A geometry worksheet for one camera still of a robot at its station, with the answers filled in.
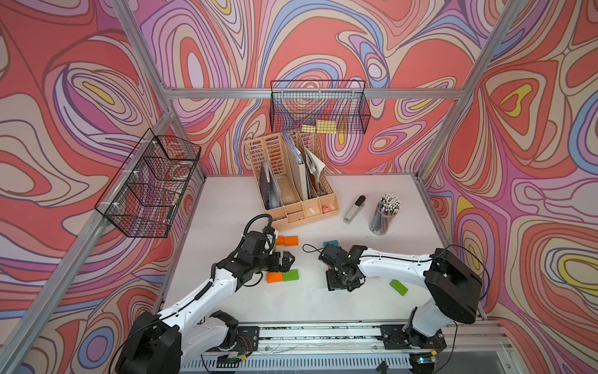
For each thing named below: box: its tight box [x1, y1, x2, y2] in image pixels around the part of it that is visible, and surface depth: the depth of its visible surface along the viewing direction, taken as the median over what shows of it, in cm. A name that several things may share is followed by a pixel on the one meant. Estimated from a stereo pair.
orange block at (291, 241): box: [283, 235, 300, 247], surface depth 98 cm
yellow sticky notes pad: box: [301, 119, 338, 135], surface depth 86 cm
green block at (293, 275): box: [283, 269, 300, 283], surface depth 87 cm
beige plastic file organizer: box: [243, 131, 340, 230], surface depth 101 cm
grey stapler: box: [342, 194, 366, 225], surface depth 105 cm
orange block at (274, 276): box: [266, 271, 283, 284], surface depth 86 cm
